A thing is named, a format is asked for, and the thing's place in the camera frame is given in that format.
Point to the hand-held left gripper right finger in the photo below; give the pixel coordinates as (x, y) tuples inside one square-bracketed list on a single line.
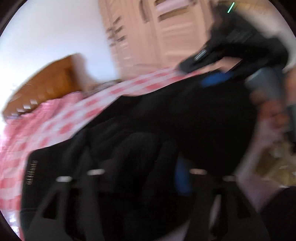
[(182, 180)]

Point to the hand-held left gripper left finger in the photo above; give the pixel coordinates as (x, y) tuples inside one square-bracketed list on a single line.
[(92, 197)]

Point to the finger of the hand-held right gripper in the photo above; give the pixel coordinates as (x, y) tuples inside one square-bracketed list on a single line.
[(198, 59), (216, 79)]

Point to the black pants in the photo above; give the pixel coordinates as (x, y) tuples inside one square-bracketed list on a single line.
[(185, 120)]

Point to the light wooden wardrobe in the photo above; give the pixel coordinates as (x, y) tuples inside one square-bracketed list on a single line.
[(180, 34)]

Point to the pink checkered bed sheet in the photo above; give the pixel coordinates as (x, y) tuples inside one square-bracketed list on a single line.
[(76, 113)]

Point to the pink quilt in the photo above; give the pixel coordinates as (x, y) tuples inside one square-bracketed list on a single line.
[(46, 105)]

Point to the wooden bed headboard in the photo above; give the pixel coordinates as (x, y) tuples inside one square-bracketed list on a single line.
[(53, 78)]

